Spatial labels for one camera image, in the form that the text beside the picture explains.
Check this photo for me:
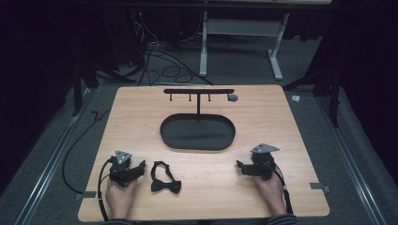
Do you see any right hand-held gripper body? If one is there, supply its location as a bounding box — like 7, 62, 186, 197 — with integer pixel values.
247, 142, 281, 182

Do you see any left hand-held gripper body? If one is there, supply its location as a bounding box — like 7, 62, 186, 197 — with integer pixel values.
109, 150, 141, 188

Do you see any person's left hand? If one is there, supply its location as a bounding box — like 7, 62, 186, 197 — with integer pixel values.
105, 178, 139, 220

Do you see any person's right hand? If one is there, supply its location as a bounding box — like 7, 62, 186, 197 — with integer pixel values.
251, 172, 288, 218

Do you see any black bow tie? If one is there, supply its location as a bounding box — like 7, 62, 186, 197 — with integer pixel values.
150, 160, 183, 195

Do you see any grey tape piece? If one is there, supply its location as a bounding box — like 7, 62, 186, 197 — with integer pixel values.
309, 182, 331, 194
74, 190, 98, 202

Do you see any person's left striped sleeve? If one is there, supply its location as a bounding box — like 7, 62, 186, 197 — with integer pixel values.
102, 217, 136, 225

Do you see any person's striped sleeve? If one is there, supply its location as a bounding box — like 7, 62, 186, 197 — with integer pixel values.
102, 217, 136, 225
267, 213, 300, 225

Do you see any black hook rack with oval tray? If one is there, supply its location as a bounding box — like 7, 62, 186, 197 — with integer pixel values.
159, 88, 237, 152

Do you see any person's right striped sleeve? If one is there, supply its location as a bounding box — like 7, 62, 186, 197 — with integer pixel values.
267, 213, 300, 225

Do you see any black metal stand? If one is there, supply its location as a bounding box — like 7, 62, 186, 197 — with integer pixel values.
282, 67, 343, 128
70, 57, 136, 117

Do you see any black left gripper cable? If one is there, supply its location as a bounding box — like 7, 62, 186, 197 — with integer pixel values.
97, 157, 115, 223

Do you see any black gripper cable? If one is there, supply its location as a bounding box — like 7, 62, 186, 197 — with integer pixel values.
264, 160, 294, 216
97, 157, 115, 223

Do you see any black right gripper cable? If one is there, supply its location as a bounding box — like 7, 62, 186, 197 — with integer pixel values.
264, 160, 294, 216

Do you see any long black floor cable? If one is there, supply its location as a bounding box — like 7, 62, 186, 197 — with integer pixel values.
61, 107, 113, 195

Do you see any metal floor rail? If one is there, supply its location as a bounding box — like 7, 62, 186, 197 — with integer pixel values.
314, 96, 389, 225
12, 88, 92, 225

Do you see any tangle of floor cables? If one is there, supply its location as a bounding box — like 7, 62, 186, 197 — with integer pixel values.
128, 12, 215, 87

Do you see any white metal desk frame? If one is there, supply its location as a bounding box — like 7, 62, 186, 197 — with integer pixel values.
199, 10, 291, 82

